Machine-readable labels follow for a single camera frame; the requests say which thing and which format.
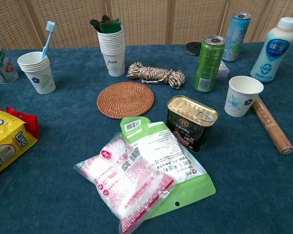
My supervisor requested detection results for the white green wipes canister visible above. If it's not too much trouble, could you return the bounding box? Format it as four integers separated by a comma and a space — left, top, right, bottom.
0, 38, 19, 85

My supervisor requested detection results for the leaf-print paper cup stack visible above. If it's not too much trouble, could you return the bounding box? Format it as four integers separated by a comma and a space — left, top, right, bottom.
17, 51, 56, 95

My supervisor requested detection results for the brown wooden stick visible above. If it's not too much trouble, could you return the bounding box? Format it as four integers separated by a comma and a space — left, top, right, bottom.
251, 96, 293, 155

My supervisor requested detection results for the yellow Lipo snack bag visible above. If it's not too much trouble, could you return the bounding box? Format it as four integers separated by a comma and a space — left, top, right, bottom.
0, 106, 40, 181

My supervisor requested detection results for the white blue-flower paper cup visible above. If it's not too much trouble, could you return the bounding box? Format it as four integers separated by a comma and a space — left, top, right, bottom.
224, 75, 264, 117

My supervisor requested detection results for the blue table cloth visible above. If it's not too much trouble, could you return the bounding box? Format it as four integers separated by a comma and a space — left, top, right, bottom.
0, 41, 293, 234

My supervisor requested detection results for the black round disc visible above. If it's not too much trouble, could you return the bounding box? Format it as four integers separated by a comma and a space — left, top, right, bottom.
185, 41, 202, 57

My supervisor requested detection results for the dark green black glove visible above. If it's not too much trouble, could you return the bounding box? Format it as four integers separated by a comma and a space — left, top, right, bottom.
89, 15, 123, 34

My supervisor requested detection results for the blue toothbrush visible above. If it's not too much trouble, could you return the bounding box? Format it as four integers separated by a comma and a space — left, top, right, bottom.
40, 20, 56, 61

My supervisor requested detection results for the small purple plastic box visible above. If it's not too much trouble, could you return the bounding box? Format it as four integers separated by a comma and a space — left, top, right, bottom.
216, 59, 230, 79

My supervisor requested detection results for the bundled braided rope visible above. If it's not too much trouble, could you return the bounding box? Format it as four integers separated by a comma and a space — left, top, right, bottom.
126, 61, 186, 90

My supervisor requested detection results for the white milk drink bottle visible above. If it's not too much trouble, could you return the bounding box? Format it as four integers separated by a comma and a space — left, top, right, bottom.
250, 17, 293, 83

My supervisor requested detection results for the woven bamboo folding screen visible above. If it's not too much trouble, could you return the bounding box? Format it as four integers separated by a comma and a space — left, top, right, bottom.
0, 0, 293, 51

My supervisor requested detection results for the light blue drink can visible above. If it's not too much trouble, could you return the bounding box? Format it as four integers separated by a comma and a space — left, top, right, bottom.
221, 12, 251, 62

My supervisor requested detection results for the green white starch bag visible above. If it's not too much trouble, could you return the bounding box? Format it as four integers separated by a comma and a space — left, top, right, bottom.
119, 116, 217, 220

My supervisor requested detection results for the tall paper cup stack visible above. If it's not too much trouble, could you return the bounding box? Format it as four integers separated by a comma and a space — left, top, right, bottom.
97, 25, 126, 77

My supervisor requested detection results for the dark luncheon meat tin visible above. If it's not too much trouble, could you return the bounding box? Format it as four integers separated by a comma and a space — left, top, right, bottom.
166, 95, 219, 153

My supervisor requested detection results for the round woven rattan coaster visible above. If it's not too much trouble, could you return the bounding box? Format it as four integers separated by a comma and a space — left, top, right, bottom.
97, 81, 155, 120

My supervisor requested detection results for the green drink can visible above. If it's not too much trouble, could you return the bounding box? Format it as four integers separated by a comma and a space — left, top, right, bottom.
194, 35, 226, 94

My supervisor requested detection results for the pink white sugar bag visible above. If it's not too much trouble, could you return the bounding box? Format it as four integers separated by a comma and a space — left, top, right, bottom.
74, 132, 178, 234

